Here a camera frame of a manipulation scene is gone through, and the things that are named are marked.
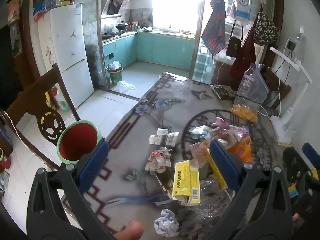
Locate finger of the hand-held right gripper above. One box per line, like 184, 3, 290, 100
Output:
302, 142, 320, 180
282, 147, 313, 183

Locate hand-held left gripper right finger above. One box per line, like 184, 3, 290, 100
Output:
209, 139, 293, 240

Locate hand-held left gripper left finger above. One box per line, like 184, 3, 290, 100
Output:
26, 141, 115, 240

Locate orange snack packet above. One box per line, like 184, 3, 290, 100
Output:
227, 134, 253, 163

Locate red bin with green rim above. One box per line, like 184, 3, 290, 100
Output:
57, 120, 102, 165

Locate beige wrapper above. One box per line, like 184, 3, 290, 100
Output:
190, 140, 213, 160

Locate clear plastic packaging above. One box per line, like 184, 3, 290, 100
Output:
155, 172, 237, 220

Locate pink wrapper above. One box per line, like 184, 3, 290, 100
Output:
212, 117, 250, 140

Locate blue and white wrapper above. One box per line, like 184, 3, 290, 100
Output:
189, 125, 210, 140

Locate large yellow medicine box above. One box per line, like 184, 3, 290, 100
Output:
172, 160, 201, 204

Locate red and white paper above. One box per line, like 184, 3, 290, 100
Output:
145, 147, 173, 174

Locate small black shoulder bag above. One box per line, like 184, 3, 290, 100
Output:
226, 37, 242, 57

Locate person's left hand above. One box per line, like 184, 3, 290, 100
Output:
113, 221, 145, 240

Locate white desk lamp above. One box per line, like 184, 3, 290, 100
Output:
269, 46, 313, 143

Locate floral table cover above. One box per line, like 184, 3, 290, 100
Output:
59, 72, 295, 240

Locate clear bag of yellow snacks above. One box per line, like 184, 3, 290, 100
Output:
230, 67, 270, 122

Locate green plastic bottle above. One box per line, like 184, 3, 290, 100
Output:
56, 92, 70, 112

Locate dark patterned packet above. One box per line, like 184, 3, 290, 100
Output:
210, 84, 237, 100

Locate yellow container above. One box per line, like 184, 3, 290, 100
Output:
45, 91, 57, 109

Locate clear bottle with purple cap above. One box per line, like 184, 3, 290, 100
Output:
236, 64, 260, 100

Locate white plastic bag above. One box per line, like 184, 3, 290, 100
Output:
117, 81, 136, 90

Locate carved dark wooden chair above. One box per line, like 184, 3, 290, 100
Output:
5, 64, 82, 170

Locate red mug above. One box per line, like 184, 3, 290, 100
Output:
0, 148, 12, 170

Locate green kitchen waste bin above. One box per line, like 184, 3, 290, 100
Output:
107, 60, 123, 85

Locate patterned glass sliding door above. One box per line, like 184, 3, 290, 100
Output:
192, 0, 253, 83

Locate dark red garment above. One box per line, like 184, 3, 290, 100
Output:
230, 26, 257, 84

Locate white refrigerator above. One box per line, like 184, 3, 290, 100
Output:
37, 4, 95, 108

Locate dark bag with letters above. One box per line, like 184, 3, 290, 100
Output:
253, 11, 282, 46

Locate teal kitchen base cabinets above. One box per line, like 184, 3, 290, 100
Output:
102, 31, 195, 72

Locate plaid hanging towel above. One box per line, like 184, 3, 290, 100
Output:
201, 0, 227, 55

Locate dark wooden cabinet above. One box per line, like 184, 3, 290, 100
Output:
0, 0, 33, 90

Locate silver range hood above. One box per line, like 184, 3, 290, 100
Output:
101, 0, 131, 19

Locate white blue cartoon bag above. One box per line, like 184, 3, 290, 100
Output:
230, 0, 253, 20

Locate pile of clothes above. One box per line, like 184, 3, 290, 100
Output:
32, 0, 55, 22

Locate white cable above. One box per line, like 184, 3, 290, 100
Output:
259, 104, 278, 120

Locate white beaded cord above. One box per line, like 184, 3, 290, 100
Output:
4, 110, 28, 145

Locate wall socket with chargers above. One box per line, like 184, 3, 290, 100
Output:
286, 26, 305, 52

